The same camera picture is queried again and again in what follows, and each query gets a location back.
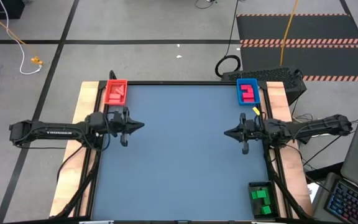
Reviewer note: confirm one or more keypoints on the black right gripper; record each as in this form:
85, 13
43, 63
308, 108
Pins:
255, 130

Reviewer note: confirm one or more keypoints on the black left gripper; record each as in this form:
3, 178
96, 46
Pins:
117, 124

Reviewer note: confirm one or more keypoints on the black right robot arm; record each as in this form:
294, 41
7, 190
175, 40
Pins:
315, 127

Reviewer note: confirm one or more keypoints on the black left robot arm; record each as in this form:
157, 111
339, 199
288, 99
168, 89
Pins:
57, 132

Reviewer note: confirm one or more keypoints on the yellow block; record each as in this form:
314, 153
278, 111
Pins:
256, 111

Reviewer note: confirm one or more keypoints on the orange plastic basket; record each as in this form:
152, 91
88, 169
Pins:
111, 86

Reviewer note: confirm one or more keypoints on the blue plastic basket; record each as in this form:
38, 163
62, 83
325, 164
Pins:
255, 85

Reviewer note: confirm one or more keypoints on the wooden table side board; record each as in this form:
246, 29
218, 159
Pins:
89, 88
277, 93

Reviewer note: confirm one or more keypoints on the black plastic basket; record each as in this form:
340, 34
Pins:
255, 208

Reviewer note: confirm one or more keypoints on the black mat with hazard stripes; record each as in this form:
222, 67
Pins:
291, 28

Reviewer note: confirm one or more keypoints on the black table frame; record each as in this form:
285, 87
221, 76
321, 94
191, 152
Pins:
197, 83

